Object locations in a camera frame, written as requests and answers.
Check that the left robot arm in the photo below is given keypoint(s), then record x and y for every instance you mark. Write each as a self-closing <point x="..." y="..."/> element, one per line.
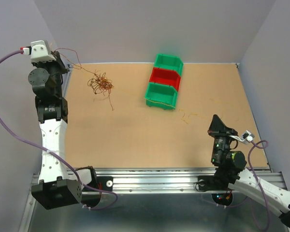
<point x="55" y="188"/>

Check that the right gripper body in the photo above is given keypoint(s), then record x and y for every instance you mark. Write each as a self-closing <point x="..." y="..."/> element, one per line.
<point x="221" y="137"/>

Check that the green plastic bin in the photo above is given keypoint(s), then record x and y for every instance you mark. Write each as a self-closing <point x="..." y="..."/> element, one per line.
<point x="169" y="62"/>
<point x="161" y="96"/>

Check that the far green plastic bin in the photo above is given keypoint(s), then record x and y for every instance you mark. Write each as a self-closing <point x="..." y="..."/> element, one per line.
<point x="169" y="62"/>

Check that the left aluminium frame post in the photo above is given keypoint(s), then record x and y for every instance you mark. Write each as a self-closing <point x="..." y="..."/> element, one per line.
<point x="66" y="79"/>

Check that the near green plastic bin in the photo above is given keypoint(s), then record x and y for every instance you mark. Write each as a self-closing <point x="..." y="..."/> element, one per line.
<point x="161" y="96"/>

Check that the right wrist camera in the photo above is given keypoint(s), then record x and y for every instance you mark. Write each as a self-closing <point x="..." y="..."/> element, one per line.
<point x="247" y="137"/>

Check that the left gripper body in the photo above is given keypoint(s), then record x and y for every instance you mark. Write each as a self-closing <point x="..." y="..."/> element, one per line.
<point x="51" y="66"/>

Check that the aluminium mounting rail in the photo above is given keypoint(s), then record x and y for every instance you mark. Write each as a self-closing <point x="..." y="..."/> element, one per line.
<point x="153" y="180"/>

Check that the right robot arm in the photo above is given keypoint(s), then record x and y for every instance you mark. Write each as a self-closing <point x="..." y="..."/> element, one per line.
<point x="231" y="171"/>

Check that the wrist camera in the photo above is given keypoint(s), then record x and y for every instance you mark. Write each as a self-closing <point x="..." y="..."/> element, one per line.
<point x="41" y="52"/>
<point x="247" y="137"/>

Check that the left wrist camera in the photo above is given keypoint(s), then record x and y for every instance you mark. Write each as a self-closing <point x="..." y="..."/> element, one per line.
<point x="41" y="52"/>

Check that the red plastic bin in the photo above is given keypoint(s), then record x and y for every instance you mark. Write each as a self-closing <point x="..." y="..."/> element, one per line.
<point x="165" y="77"/>

